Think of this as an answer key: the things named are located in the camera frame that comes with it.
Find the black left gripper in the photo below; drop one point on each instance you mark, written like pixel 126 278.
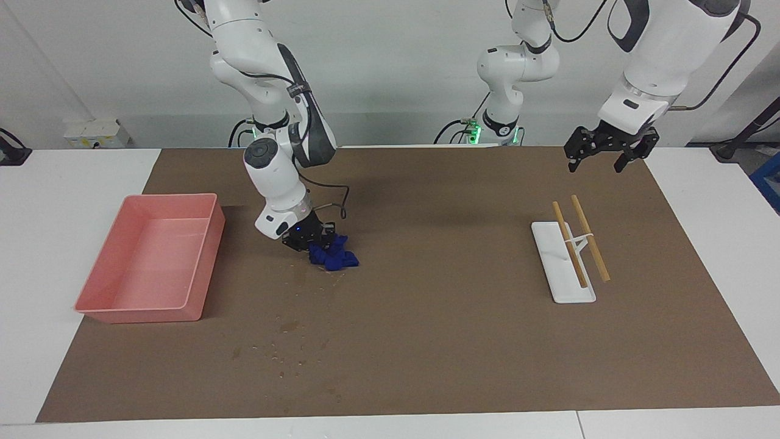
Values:
pixel 621 135

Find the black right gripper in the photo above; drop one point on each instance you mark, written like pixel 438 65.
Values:
pixel 301 235

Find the blue towel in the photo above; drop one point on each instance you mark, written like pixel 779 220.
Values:
pixel 334 256

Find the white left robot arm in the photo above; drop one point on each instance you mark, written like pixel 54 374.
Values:
pixel 664 42

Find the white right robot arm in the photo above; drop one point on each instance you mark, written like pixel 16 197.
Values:
pixel 277 171

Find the wooden rack rod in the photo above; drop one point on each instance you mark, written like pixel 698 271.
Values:
pixel 573 256
pixel 600 262

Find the white rack with wooden rods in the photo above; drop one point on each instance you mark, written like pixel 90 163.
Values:
pixel 557 268

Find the black stand leg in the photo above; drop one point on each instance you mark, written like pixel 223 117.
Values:
pixel 746 131

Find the brown table mat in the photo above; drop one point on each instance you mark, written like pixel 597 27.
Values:
pixel 426 335

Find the pink plastic bin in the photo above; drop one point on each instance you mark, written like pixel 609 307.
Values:
pixel 152 262

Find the black clamp mount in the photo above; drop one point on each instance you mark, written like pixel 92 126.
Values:
pixel 12 152

